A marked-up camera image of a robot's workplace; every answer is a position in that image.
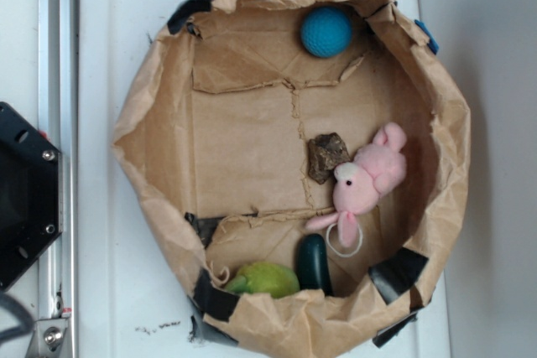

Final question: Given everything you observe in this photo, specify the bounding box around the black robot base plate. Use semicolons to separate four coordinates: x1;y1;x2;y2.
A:
1;102;61;292

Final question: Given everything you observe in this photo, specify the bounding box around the brown rock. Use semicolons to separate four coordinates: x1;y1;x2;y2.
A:
308;132;351;184

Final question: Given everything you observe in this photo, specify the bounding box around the brown paper bag bin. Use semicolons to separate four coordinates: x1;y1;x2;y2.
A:
112;0;470;357

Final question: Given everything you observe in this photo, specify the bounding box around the blue dimpled ball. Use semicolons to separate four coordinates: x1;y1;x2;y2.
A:
300;7;352;58

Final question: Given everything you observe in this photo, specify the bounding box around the light green toy vegetable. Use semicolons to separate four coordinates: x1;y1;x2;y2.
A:
225;262;300;298

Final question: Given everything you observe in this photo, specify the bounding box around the pink plush bunny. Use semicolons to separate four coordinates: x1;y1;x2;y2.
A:
305;122;407;257

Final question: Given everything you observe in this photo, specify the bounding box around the dark green toy cucumber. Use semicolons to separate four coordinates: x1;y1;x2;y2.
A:
297;234;333;296

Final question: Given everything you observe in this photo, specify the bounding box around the aluminium extrusion rail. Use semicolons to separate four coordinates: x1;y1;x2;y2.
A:
26;0;80;357

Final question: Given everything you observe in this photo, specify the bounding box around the white plastic tray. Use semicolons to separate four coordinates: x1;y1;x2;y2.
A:
77;0;452;358

